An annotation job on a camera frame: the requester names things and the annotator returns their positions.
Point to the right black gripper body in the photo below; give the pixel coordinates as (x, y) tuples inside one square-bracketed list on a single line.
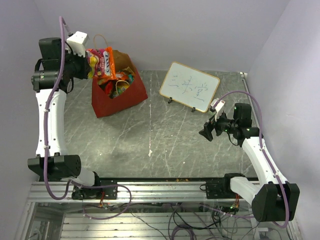
[(222, 124)]

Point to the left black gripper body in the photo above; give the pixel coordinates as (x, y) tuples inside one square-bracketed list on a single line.
[(77, 65)]

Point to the red brown paper bag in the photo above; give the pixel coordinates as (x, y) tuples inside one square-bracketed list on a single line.
[(104, 106)]

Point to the yellow M&M's packet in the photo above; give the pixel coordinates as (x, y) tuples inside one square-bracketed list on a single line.
[(121, 86)]

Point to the red snack packet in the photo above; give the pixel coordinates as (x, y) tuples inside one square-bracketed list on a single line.
[(110, 89)]

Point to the orange Fox's fruits bag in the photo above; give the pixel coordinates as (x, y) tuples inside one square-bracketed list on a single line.
[(128, 77)]

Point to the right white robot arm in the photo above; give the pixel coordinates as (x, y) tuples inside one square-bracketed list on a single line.
[(273, 199)]

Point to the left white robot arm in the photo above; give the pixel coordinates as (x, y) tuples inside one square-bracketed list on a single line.
[(54, 73)]

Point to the small whiteboard with writing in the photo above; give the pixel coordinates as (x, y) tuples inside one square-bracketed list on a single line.
[(190, 87)]

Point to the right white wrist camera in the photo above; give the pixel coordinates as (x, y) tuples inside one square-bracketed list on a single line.
[(218, 110)]

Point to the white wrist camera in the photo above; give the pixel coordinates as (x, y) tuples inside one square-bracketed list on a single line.
[(77, 42), (218, 110)]

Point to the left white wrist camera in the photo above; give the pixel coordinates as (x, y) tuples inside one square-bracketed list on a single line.
[(77, 42)]

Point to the aluminium rail frame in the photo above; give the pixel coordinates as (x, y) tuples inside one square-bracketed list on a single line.
[(144, 209)]

